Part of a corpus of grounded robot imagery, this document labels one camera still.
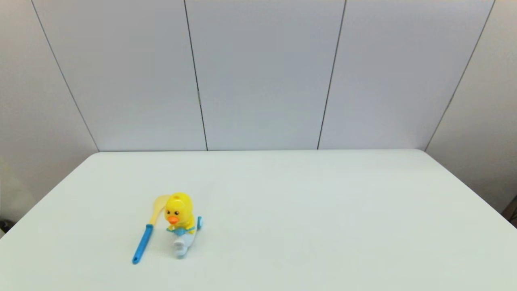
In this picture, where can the yellow duck toy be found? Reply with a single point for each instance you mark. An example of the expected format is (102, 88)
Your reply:
(179, 212)

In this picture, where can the brown object behind table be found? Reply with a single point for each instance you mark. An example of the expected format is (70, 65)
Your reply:
(512, 212)

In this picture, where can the dark object beside table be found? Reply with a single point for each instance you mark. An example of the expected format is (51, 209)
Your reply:
(5, 226)

